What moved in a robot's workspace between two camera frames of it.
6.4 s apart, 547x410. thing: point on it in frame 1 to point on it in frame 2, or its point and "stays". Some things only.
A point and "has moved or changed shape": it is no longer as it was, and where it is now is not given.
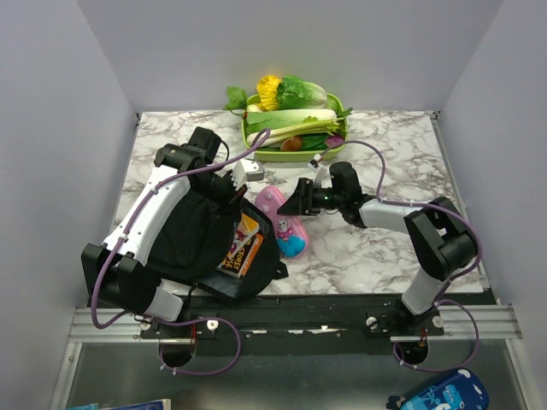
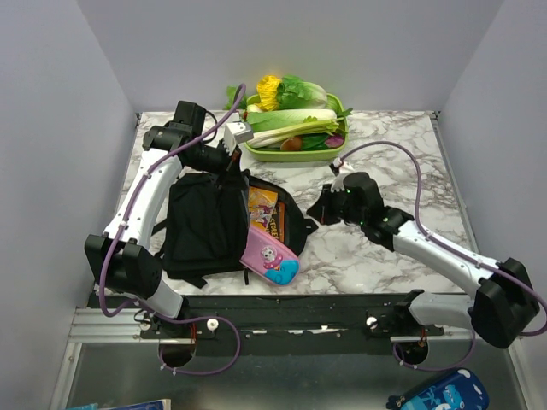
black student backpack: [199, 232] has moved or changed shape
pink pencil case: [288, 231] to [270, 259]
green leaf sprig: [236, 98] stays
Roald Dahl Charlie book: [245, 228] to [261, 203]
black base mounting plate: [292, 324] stays
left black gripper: [227, 199] to [229, 162]
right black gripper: [300, 202] to [320, 209]
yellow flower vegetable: [267, 87] stays
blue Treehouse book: [234, 264] to [276, 227]
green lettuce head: [297, 94] stays
